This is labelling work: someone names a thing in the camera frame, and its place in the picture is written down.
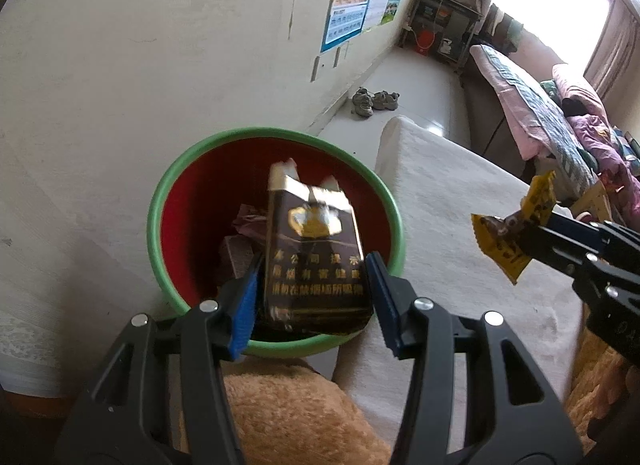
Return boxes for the purple jacket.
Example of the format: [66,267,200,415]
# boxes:
[570,115,640,216]

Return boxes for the white towel mat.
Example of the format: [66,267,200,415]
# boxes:
[332,116,586,465]

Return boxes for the orange plush blanket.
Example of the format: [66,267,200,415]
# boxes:
[177,330,631,465]

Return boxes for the bed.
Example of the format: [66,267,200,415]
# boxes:
[460,44,640,226]

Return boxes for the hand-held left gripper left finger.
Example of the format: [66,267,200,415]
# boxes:
[55,252,266,465]

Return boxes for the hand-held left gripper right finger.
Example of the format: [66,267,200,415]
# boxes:
[365,251,583,465]

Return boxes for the light wooden frame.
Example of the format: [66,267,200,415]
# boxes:
[570,182,613,223]

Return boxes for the red bin with green rim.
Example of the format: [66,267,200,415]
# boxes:
[146,128,405,358]

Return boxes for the dark hanging clothes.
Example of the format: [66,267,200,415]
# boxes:
[482,4,526,53]

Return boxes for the red bucket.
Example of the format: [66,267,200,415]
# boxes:
[412,29,436,54]

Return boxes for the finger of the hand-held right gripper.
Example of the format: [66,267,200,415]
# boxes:
[520,225,608,278]
[547,212,640,251]

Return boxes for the pink pillow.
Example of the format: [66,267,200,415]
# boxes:
[552,62,608,118]

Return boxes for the bright window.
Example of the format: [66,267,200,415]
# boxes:
[492,0,616,78]

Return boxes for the yellow snack wrapper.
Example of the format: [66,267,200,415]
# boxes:
[471,170,557,286]

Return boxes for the dark brown cigarette pack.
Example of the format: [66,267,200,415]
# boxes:
[262,159,375,337]

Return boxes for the metal shelf table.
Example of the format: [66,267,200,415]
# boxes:
[397,0,483,70]

